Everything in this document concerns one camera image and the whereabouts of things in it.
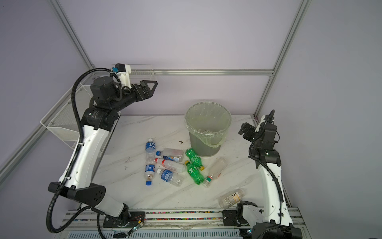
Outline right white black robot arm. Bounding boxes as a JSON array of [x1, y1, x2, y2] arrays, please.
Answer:
[[236, 122, 303, 239]]

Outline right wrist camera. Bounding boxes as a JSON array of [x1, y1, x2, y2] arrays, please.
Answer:
[[255, 110, 275, 133]]

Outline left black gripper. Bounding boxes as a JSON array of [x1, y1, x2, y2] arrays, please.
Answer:
[[111, 82, 158, 115]]

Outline upper white mesh shelf basket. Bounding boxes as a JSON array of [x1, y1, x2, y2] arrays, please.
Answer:
[[40, 84, 93, 142]]

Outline translucent green bin liner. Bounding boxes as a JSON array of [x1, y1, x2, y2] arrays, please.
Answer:
[[184, 101, 233, 148]]

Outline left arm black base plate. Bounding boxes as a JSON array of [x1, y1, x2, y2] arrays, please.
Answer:
[[102, 211, 146, 228]]

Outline green bottle upper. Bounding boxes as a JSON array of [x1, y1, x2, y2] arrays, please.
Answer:
[[186, 148, 205, 171]]

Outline clear bottle red white label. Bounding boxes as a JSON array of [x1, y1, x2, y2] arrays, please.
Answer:
[[154, 158, 186, 173]]

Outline green bottle lower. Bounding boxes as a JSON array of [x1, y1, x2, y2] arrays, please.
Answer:
[[185, 161, 205, 185]]

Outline clear bottle blue label angled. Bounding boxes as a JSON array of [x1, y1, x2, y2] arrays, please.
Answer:
[[157, 168, 184, 187]]

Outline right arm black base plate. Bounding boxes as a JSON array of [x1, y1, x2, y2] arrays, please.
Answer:
[[222, 210, 241, 227]]

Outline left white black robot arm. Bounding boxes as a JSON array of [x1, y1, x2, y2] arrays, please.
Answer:
[[48, 74, 158, 218]]

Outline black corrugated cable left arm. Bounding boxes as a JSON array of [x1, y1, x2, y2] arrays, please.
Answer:
[[45, 67, 120, 239]]

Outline white wire wall basket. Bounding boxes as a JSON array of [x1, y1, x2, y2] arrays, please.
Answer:
[[129, 64, 156, 84]]

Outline clear bottle blue cap sideways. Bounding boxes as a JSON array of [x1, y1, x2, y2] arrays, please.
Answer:
[[156, 148, 184, 162]]

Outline clear bottle white label front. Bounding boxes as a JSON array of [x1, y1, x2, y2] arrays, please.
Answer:
[[218, 189, 246, 210]]

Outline clear bottle blue cap lower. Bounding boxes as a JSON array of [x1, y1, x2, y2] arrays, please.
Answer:
[[145, 164, 155, 186]]

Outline grey mesh waste bin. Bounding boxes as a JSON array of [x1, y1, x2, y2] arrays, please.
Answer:
[[184, 101, 232, 158]]

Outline clear bottle green red cap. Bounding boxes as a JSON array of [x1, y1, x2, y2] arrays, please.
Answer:
[[203, 157, 228, 187]]

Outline aluminium front rail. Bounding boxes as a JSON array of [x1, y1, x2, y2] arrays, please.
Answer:
[[53, 207, 312, 239]]

